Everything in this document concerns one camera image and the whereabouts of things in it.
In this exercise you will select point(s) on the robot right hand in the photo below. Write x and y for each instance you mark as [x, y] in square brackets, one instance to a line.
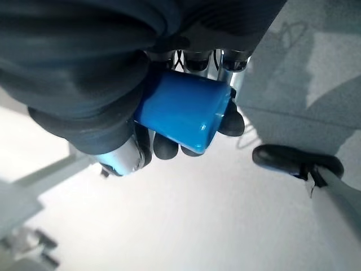
[84, 56]

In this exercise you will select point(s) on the bed caster with black pedal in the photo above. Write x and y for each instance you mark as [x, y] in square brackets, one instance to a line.
[31, 248]

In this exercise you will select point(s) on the robot dark foot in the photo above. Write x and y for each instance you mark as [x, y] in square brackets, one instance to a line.
[282, 156]

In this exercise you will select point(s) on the robot silver leg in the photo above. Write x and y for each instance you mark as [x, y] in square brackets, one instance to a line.
[342, 197]

